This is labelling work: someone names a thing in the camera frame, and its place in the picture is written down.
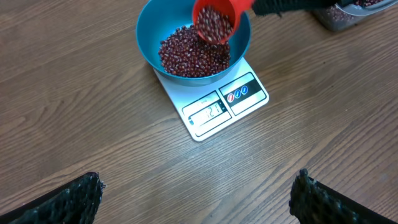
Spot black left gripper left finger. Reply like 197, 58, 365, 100
1, 172, 104, 224

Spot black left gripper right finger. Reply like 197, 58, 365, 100
289, 169, 397, 224

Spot white digital kitchen scale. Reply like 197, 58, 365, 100
155, 58, 269, 142

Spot red measuring scoop blue handle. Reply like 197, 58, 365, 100
192, 0, 254, 44

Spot blue plastic bowl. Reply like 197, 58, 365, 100
136, 0, 252, 86

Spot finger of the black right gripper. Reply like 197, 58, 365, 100
251, 0, 356, 16

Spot red beans in bowl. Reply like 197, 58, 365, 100
158, 25, 231, 78

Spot clear plastic food container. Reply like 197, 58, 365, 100
312, 0, 397, 32

